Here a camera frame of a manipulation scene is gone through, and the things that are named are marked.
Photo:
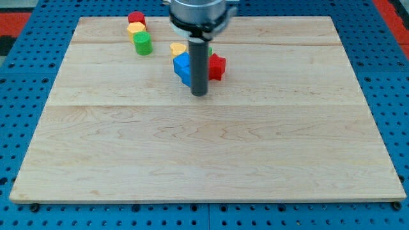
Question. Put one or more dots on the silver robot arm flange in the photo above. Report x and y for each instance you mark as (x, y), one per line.
(200, 20)

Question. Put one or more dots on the yellow heart block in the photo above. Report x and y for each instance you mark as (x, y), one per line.
(177, 48)

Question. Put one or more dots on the red star block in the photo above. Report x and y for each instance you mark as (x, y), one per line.
(217, 67)

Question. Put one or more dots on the blue angular block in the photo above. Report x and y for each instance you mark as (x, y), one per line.
(185, 76)

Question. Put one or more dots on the blue cube block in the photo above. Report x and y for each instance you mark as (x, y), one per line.
(181, 61)

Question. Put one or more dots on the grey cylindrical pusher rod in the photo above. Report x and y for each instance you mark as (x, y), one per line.
(198, 58)

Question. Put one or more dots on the light wooden board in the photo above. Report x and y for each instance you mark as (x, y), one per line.
(288, 122)

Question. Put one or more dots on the green cylinder block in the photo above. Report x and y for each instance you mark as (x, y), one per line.
(142, 43)

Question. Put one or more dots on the yellow hexagon block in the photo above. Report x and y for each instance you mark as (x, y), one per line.
(134, 28)

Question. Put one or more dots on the red cylinder block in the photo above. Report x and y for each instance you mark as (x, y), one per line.
(136, 16)

